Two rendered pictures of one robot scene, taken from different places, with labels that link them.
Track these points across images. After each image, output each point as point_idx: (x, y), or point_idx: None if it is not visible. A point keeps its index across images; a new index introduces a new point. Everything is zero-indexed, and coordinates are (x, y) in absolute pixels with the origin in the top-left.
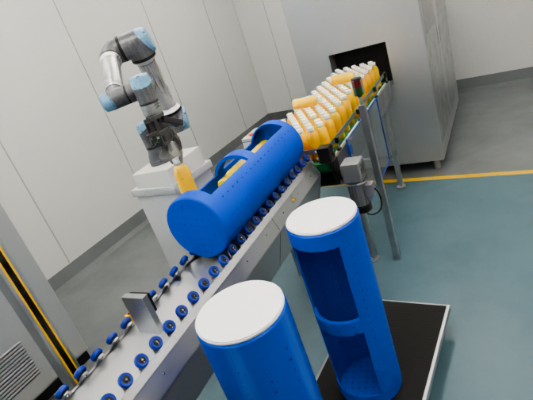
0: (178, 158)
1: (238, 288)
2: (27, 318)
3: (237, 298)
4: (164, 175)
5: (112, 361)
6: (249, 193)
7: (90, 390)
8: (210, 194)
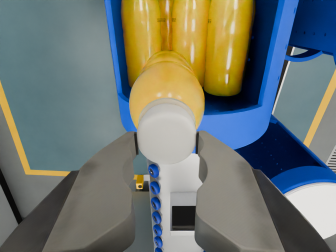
0: (197, 153)
1: (303, 196)
2: None
3: (306, 207)
4: None
5: (168, 220)
6: None
7: (172, 238)
8: (261, 107)
